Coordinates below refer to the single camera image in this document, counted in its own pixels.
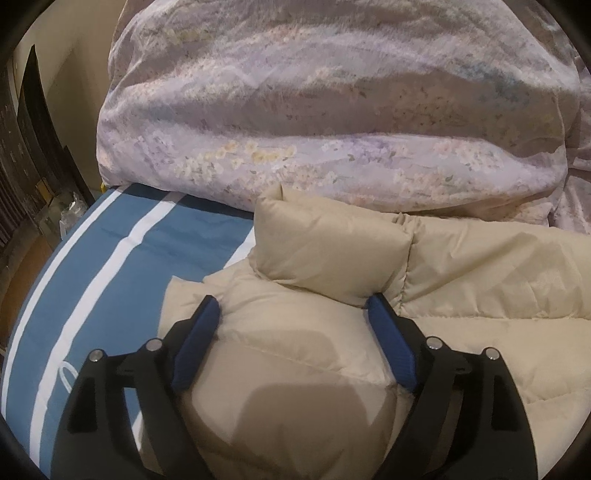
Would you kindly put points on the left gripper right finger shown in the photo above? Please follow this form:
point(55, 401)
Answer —
point(467, 420)

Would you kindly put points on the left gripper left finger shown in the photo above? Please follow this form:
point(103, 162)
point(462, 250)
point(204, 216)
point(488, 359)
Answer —
point(94, 439)

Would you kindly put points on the beige puffer jacket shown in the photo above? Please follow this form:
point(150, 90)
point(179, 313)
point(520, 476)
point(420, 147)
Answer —
point(295, 385)

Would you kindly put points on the blue white striped bedsheet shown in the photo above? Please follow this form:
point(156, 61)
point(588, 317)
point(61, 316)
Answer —
point(103, 288)

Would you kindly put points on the dark bedside cabinet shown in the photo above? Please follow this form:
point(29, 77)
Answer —
point(39, 180)

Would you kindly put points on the lilac floral duvet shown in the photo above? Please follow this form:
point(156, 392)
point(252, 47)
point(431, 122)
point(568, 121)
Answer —
point(450, 108)

